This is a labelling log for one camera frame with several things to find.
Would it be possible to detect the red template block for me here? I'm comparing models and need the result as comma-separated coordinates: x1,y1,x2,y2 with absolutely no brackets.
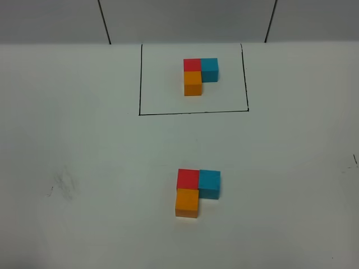
183,58,201,72

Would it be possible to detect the orange template block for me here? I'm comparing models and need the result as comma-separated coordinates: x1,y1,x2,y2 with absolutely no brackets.
184,71,202,96

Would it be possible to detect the blue template block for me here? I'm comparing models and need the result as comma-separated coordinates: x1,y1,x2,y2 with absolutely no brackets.
201,58,219,83

